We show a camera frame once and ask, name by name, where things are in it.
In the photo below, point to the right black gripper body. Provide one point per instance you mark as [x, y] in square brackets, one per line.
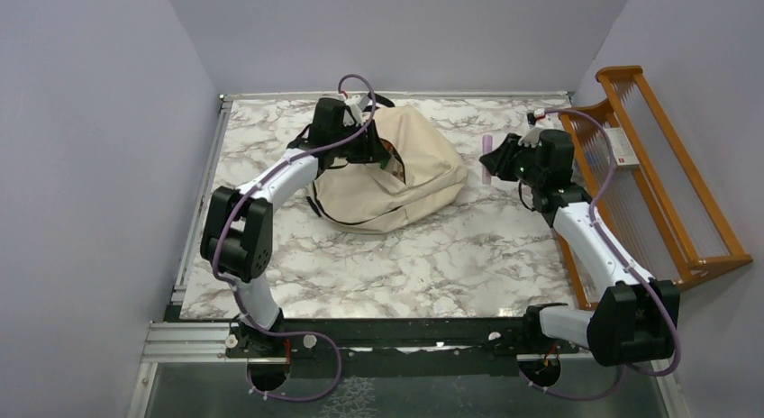
[516, 162]

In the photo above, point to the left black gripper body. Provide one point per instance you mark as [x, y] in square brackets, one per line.
[360, 149]

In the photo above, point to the cream canvas backpack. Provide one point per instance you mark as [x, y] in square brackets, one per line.
[366, 199]

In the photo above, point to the orange highlighter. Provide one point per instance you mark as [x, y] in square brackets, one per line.
[390, 148]

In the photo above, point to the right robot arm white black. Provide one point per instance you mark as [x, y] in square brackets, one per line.
[636, 317]

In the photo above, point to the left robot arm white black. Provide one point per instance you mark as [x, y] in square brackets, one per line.
[237, 239]

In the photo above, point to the wooden shelf rack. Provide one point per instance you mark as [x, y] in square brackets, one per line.
[662, 212]

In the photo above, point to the small white box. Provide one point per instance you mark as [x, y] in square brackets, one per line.
[624, 153]

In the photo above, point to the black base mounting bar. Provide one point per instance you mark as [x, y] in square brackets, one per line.
[316, 348]

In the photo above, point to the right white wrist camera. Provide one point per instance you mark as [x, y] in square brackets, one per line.
[532, 137]

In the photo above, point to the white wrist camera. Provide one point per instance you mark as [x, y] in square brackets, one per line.
[354, 108]
[532, 137]

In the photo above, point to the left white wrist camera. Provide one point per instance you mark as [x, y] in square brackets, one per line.
[354, 108]

